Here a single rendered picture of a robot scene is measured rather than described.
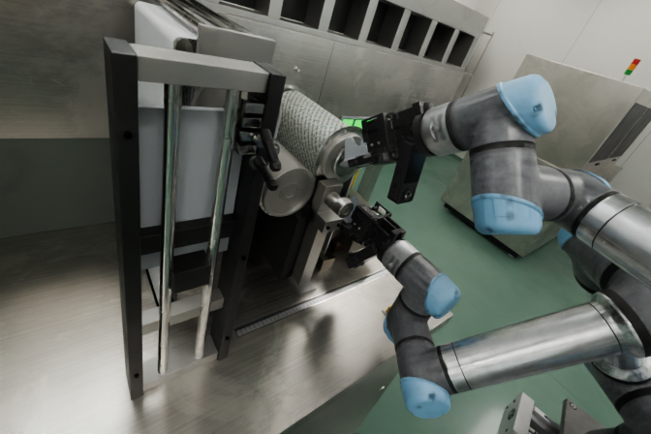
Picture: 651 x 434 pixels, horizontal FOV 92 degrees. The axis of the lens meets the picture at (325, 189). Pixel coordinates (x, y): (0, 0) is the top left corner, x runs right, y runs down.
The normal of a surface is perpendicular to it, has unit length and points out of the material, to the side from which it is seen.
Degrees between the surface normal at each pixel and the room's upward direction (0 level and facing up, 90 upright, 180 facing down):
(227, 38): 90
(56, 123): 90
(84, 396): 0
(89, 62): 90
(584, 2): 90
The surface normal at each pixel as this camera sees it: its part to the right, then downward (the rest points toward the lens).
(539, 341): -0.47, -0.48
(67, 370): 0.27, -0.83
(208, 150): 0.57, 0.55
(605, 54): -0.77, 0.11
